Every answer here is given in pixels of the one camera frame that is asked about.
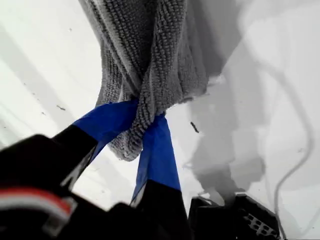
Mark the grey striped towel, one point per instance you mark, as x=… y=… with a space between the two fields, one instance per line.
x=140 y=50

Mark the black ribbed plastic clamp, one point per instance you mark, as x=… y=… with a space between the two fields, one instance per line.
x=207 y=220

